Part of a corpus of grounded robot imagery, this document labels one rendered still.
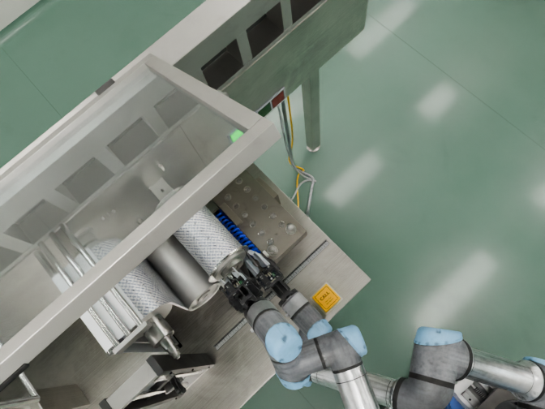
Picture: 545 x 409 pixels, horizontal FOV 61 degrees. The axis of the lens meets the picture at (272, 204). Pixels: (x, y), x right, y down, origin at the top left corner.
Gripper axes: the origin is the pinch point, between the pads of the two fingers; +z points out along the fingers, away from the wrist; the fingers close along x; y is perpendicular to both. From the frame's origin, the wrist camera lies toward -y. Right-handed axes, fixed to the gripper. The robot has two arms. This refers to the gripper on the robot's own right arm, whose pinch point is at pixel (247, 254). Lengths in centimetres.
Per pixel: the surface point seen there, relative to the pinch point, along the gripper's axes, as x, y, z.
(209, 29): -28, 56, 31
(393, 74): -142, -109, 49
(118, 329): 35.6, 34.7, -0.7
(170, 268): 19.5, 14.3, 9.0
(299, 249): -15.2, -19.0, -7.0
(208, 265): 10.4, 20.6, -0.2
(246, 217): -8.6, -6.0, 11.4
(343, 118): -99, -109, 49
